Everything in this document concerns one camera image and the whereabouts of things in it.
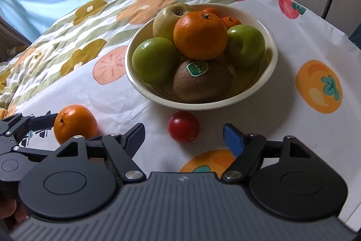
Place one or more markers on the small mandarin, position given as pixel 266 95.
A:
pixel 213 11
pixel 230 21

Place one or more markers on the medium orange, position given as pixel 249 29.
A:
pixel 74 120

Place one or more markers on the cream yellow duck bowl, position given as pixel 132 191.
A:
pixel 245 81

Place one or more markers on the small mandarin front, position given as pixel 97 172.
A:
pixel 230 21

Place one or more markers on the floral striped duvet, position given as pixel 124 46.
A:
pixel 84 26

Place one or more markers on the green apple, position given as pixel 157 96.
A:
pixel 155 60
pixel 246 46

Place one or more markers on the person left hand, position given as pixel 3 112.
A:
pixel 13 209

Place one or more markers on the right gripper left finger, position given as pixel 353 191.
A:
pixel 118 151

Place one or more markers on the yellow pear apple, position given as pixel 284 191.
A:
pixel 166 19

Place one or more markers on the cherry tomato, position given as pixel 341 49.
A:
pixel 183 127

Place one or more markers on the large orange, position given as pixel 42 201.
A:
pixel 200 36

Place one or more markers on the brown left curtain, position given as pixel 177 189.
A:
pixel 11 41

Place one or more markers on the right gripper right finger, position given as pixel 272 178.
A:
pixel 246 149

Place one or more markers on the brown kiwi with sticker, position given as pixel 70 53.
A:
pixel 200 81

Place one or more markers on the white fruit print cloth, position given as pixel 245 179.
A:
pixel 313 94

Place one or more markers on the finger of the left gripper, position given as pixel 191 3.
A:
pixel 45 122
pixel 34 155

